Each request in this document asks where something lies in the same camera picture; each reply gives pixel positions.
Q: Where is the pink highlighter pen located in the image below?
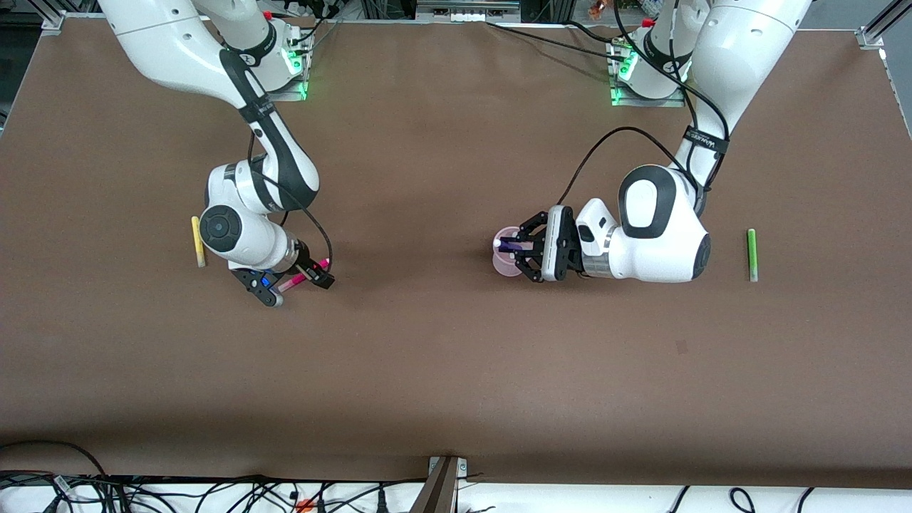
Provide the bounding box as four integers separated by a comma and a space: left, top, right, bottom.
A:
278, 258, 331, 294

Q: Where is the pink mesh pen holder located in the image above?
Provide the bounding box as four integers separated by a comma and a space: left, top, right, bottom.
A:
492, 226, 534, 277

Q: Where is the white power strip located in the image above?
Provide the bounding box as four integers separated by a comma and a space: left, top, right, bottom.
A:
415, 0, 522, 24

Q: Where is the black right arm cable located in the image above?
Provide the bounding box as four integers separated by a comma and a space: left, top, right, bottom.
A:
246, 107, 336, 275

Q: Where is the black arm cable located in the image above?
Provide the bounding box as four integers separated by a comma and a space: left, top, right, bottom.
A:
557, 0, 731, 211
246, 107, 336, 275

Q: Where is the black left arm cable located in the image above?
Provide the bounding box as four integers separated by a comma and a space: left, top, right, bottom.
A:
557, 0, 731, 211

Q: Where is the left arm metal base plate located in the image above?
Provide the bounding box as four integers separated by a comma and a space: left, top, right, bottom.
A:
609, 39, 688, 108

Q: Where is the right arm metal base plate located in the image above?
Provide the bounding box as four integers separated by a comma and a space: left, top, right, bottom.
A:
260, 36, 312, 102

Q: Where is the black cable on table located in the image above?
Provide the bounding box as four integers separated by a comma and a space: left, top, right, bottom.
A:
487, 21, 628, 61

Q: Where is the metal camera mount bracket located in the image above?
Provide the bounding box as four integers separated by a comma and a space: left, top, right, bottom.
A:
410, 456, 469, 513

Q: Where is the black arched cable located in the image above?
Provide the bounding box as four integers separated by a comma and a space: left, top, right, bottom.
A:
0, 440, 109, 480

